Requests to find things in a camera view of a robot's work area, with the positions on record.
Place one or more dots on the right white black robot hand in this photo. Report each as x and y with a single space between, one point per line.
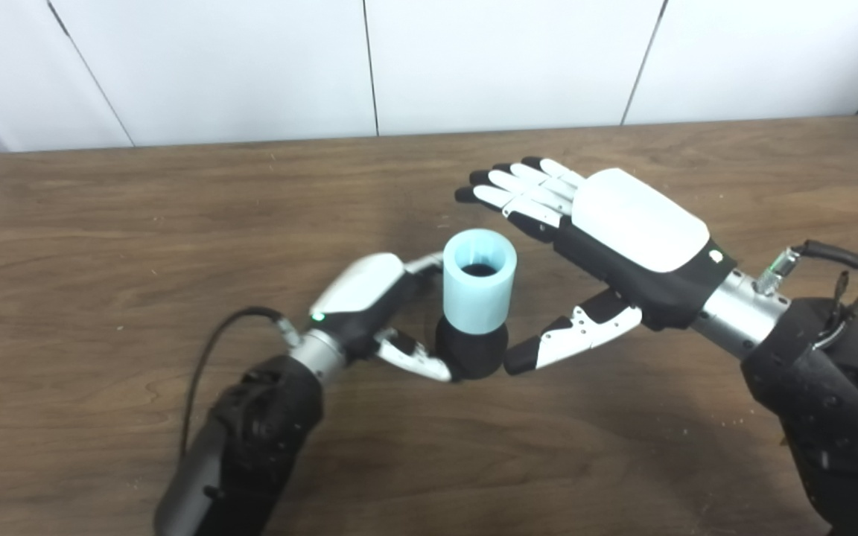
637 219

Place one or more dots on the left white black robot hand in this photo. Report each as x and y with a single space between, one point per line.
358 286

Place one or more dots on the black funnel nozzle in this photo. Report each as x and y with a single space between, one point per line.
474 353

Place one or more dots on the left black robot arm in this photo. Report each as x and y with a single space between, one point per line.
250 439

